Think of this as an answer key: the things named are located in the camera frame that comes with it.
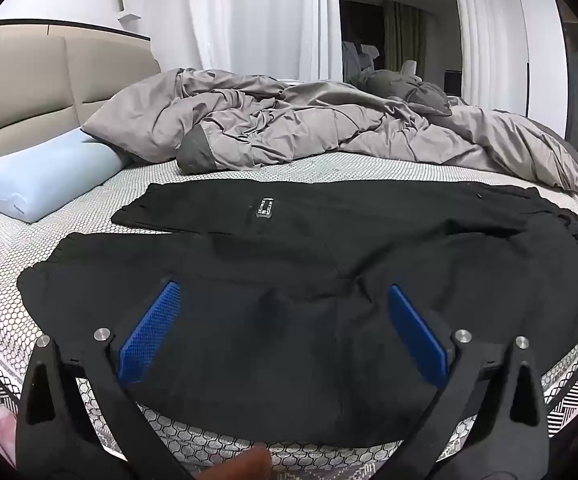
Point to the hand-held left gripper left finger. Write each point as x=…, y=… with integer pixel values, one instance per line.
x=149, y=330

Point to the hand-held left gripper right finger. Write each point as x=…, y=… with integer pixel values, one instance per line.
x=416, y=335

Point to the black pants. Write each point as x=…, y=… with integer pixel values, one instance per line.
x=294, y=260

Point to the person's left hand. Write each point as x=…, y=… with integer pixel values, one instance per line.
x=246, y=467

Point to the light blue pillow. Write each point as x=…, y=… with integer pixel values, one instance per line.
x=44, y=175

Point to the grey duvet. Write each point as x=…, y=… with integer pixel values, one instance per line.
x=319, y=125

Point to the dark grey pillow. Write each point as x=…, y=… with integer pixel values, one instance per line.
x=404, y=91

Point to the small white object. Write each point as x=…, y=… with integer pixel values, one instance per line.
x=410, y=69

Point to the beige padded headboard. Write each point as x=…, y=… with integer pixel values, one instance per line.
x=29, y=85

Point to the olive curtain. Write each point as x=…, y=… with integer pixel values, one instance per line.
x=404, y=35

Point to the white curtain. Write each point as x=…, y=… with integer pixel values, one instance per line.
x=259, y=15
x=484, y=35

